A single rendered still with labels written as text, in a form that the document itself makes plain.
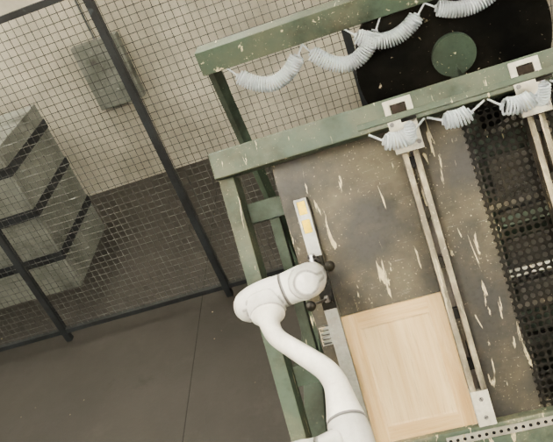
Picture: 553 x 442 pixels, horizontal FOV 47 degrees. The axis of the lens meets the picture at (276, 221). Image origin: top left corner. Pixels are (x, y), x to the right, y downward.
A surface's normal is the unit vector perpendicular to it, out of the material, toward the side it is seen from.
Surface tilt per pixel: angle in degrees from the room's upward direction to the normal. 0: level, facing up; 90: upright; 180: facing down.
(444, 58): 90
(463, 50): 90
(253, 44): 90
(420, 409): 58
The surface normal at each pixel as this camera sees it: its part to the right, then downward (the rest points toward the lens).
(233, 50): 0.00, 0.54
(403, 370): -0.17, 0.03
